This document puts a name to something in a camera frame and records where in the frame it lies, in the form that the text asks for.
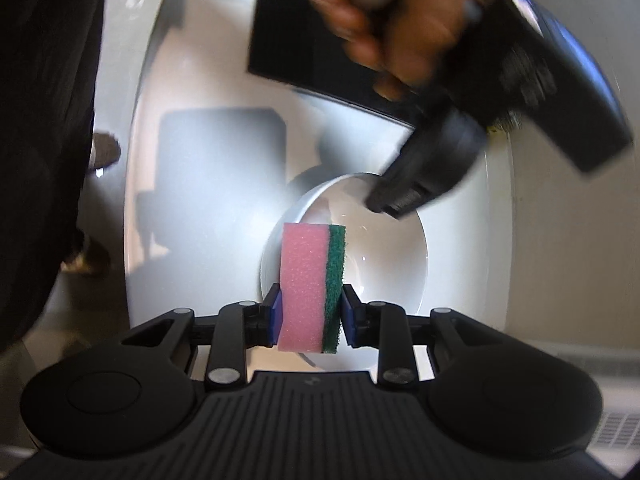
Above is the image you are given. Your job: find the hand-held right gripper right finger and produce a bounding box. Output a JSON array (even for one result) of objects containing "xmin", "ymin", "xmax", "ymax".
[{"xmin": 340, "ymin": 284, "xmax": 507, "ymax": 391}]

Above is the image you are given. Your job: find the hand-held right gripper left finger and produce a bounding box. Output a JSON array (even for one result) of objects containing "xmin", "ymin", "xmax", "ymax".
[{"xmin": 120, "ymin": 283, "xmax": 284, "ymax": 392}]

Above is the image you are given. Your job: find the pink and green sponge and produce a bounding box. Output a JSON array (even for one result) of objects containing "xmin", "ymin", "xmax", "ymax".
[{"xmin": 276, "ymin": 223, "xmax": 347, "ymax": 354}]

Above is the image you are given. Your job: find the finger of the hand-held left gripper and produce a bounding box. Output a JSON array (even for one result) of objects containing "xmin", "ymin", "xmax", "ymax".
[{"xmin": 365, "ymin": 170, "xmax": 443, "ymax": 221}]

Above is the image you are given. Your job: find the person's dark clothing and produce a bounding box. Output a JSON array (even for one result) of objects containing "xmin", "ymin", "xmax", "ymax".
[{"xmin": 0, "ymin": 0, "xmax": 108, "ymax": 351}]

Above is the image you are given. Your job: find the person's left hand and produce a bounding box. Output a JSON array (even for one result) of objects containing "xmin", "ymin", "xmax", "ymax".
[{"xmin": 309, "ymin": 0, "xmax": 503, "ymax": 102}]

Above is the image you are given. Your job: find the person's slipper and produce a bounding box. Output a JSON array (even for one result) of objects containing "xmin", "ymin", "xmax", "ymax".
[
  {"xmin": 61, "ymin": 237, "xmax": 112, "ymax": 276},
  {"xmin": 90, "ymin": 131, "xmax": 122, "ymax": 173}
]

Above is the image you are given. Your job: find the black glass gas stove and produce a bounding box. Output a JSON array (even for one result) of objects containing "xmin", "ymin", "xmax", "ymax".
[{"xmin": 247, "ymin": 0, "xmax": 418, "ymax": 128}]

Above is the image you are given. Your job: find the white ceramic bowl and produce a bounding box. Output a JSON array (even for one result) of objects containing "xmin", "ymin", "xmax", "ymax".
[{"xmin": 260, "ymin": 172, "xmax": 428, "ymax": 367}]

